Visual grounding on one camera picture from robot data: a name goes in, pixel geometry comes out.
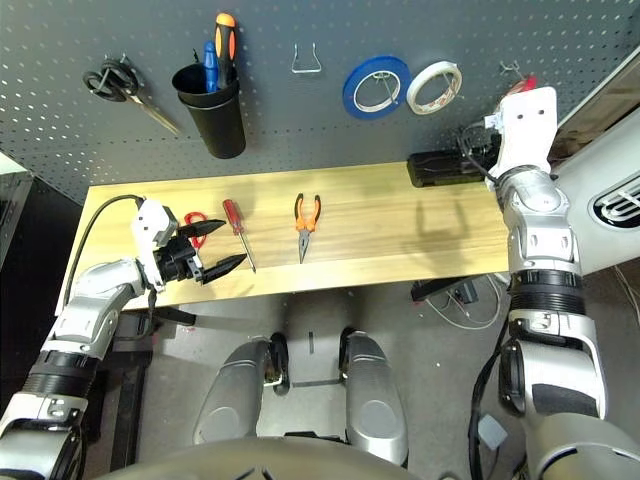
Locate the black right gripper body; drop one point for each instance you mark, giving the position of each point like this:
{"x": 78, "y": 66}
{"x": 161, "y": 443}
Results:
{"x": 485, "y": 147}

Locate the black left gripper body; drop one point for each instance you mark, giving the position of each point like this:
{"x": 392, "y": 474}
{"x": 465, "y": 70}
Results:
{"x": 175, "y": 260}

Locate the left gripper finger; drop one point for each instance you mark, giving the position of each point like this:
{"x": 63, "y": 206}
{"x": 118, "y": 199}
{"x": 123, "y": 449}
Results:
{"x": 222, "y": 267}
{"x": 200, "y": 229}

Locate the red tape roll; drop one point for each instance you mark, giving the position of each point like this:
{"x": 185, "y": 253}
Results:
{"x": 525, "y": 84}

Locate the orange black needle-nose pliers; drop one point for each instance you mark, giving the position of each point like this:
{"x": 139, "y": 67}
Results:
{"x": 306, "y": 220}

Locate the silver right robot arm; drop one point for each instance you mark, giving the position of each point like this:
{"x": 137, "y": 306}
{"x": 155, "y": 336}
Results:
{"x": 545, "y": 250}

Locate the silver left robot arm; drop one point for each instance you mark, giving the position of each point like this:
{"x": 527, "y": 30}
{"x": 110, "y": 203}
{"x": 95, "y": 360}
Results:
{"x": 85, "y": 310}

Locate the grey metal pegboard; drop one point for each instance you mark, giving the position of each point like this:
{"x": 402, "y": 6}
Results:
{"x": 300, "y": 125}

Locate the black plastic tool case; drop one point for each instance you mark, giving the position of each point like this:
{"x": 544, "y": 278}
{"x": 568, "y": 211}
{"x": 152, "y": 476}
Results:
{"x": 440, "y": 170}

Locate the silver metal peg hook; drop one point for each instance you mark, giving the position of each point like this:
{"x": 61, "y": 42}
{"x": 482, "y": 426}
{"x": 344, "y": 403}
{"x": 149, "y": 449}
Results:
{"x": 510, "y": 67}
{"x": 447, "y": 82}
{"x": 387, "y": 85}

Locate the white tape roll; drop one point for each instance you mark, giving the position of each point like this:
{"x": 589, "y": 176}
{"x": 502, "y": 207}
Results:
{"x": 417, "y": 95}

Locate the black plastic cup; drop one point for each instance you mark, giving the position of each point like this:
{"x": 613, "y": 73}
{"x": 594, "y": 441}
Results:
{"x": 217, "y": 125}

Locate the white grey machine casing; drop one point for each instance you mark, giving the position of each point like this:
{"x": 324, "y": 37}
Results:
{"x": 600, "y": 165}

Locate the silver left robot leg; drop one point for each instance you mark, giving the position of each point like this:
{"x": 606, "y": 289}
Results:
{"x": 235, "y": 390}

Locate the silver robot leg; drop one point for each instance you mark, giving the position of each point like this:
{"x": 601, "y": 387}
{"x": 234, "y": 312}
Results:
{"x": 235, "y": 390}
{"x": 375, "y": 400}

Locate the blue tape roll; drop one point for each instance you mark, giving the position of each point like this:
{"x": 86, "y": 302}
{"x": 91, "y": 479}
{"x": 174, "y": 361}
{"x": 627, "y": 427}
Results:
{"x": 352, "y": 95}

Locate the grey robot torso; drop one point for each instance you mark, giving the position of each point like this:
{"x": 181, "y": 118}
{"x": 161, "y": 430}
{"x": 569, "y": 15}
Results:
{"x": 260, "y": 460}

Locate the silver right robot leg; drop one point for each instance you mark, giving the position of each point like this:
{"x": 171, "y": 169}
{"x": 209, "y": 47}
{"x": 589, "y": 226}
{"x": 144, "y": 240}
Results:
{"x": 375, "y": 400}

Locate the small grey adapter box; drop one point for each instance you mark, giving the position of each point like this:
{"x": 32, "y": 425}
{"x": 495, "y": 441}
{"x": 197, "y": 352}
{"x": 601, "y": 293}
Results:
{"x": 492, "y": 430}

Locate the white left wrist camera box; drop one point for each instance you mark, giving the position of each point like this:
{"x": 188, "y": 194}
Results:
{"x": 150, "y": 225}

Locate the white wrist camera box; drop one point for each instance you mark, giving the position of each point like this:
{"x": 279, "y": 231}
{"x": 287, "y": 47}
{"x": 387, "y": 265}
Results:
{"x": 150, "y": 225}
{"x": 527, "y": 130}

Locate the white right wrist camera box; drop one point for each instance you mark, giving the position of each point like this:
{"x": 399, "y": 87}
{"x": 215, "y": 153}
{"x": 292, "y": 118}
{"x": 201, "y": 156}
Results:
{"x": 527, "y": 130}

